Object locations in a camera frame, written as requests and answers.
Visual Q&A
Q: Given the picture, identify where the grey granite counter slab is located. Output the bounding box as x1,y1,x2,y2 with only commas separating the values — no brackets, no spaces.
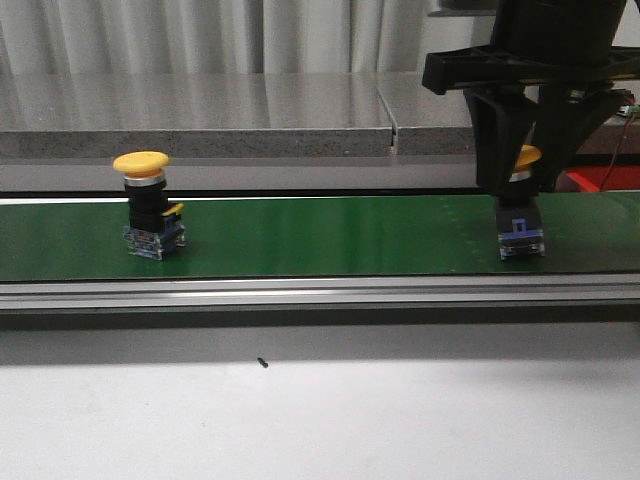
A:
1,73,475,163

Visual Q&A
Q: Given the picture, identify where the grey curtain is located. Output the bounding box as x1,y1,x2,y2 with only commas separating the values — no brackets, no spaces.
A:
0,0,640,76

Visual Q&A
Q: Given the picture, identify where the aluminium conveyor frame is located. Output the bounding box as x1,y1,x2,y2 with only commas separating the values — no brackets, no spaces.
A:
1,273,639,314

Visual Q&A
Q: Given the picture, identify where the red tray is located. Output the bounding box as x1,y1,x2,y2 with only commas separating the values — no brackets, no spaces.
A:
566,166,639,193

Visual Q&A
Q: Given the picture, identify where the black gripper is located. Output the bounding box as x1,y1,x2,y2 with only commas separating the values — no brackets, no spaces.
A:
422,45,639,195

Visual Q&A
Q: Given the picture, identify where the small green circuit board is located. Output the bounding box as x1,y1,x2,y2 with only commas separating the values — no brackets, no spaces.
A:
616,89,639,118

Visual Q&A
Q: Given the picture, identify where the red and black wire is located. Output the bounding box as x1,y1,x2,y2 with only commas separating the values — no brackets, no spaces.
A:
599,112,639,193

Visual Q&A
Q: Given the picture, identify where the yellow push button switch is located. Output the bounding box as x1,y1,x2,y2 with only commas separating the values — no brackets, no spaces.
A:
113,151,186,260
494,145,545,261

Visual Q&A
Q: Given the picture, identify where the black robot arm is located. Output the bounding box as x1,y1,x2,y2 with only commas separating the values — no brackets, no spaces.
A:
422,1,639,198

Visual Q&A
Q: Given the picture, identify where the green conveyor belt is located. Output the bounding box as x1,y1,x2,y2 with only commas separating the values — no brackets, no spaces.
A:
1,192,639,282

